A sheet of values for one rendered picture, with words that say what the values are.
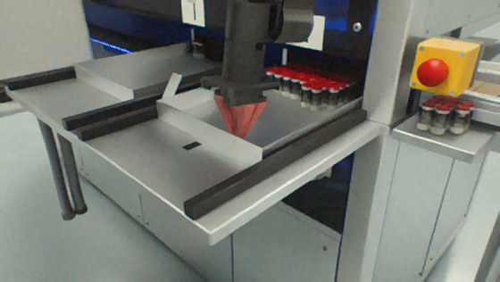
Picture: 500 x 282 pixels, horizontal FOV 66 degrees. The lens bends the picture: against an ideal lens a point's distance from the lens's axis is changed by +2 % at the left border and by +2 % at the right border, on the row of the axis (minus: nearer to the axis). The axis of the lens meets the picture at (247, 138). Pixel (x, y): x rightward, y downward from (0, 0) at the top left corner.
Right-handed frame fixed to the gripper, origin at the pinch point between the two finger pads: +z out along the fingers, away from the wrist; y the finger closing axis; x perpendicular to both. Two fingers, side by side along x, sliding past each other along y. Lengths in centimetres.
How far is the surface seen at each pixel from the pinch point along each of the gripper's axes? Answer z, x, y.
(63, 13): -9, 89, 11
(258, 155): 0.6, -5.5, -0.8
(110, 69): 1, 54, 7
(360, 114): -2.7, -7.9, 22.5
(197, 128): 0.8, 8.2, -0.9
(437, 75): -12.1, -19.1, 20.3
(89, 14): -6, 117, 31
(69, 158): 45, 99, 13
